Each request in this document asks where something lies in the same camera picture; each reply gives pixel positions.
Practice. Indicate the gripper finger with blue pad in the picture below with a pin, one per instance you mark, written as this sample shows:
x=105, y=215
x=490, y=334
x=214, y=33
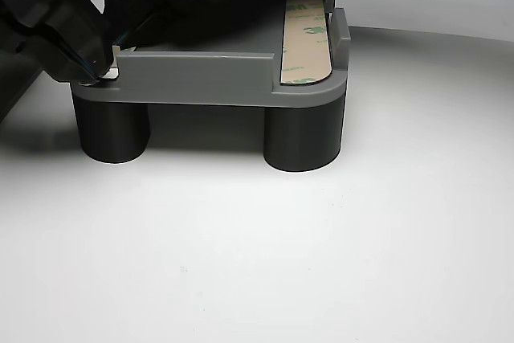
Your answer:
x=84, y=33

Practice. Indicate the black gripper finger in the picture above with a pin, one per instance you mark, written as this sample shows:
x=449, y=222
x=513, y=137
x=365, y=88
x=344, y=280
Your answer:
x=128, y=5
x=172, y=25

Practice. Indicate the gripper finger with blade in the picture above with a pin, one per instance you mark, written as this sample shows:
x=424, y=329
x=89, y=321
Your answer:
x=56, y=60

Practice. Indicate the beige printed protective film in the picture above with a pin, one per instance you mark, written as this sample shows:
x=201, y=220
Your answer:
x=116, y=58
x=305, y=50

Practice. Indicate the grey printed fixture black legs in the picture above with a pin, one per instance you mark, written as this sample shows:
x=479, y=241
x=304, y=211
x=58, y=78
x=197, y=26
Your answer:
x=201, y=74

